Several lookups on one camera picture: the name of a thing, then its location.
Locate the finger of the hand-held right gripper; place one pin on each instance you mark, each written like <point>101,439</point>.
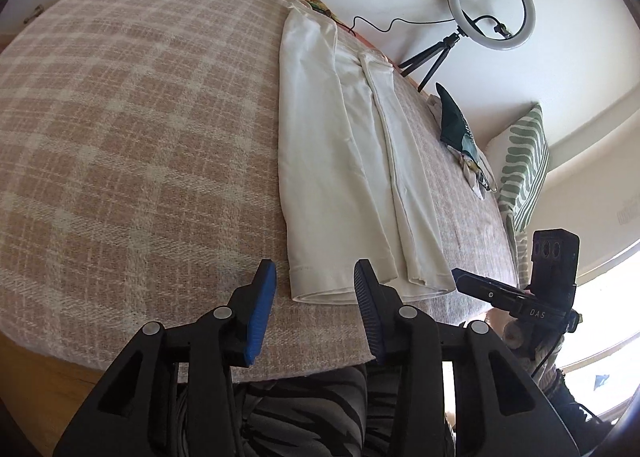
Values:
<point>487,289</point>

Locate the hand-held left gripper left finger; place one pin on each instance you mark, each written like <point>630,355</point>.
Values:
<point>261,309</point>

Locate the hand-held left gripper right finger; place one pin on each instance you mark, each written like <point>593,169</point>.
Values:
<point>366,311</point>

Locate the white pants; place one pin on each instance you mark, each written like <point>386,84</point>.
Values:
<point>340,147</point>

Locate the person's right hand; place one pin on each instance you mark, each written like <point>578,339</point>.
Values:
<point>500,323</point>

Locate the bright window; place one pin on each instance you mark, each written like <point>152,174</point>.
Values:
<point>607,317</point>

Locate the person's striped trouser legs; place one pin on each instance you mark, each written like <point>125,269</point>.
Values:
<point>300,412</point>

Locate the green striped pillow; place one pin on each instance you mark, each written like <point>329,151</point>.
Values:
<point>522,162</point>

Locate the patterned small cloth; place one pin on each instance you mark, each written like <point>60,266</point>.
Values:
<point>472,167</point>

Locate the dark green cloth bag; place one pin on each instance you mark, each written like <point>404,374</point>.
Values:
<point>454,119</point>

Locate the pink plaid blanket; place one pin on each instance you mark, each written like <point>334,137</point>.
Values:
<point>140,147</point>

